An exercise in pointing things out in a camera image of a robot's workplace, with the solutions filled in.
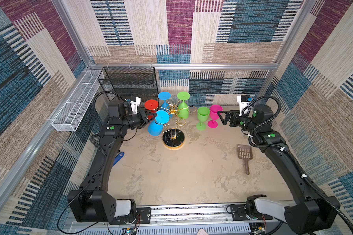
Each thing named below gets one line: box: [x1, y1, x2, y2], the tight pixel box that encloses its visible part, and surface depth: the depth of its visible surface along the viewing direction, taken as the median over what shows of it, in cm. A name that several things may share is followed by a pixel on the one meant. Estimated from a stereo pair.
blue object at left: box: [112, 151, 126, 167], surface depth 95 cm
